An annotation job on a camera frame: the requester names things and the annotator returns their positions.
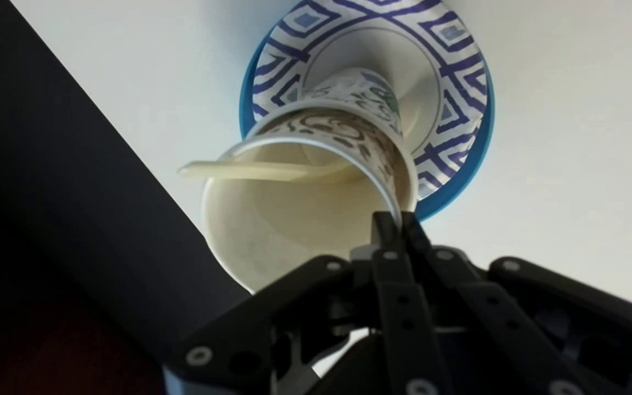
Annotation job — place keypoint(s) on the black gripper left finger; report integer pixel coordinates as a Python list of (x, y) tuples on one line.
[(394, 292)]

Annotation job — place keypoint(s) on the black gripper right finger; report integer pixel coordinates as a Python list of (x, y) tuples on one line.
[(492, 315)]

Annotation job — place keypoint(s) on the white patterned paper cup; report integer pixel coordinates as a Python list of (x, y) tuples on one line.
[(307, 221), (362, 90)]

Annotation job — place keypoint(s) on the blue patterned paper plate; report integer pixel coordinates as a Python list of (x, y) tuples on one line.
[(454, 89)]

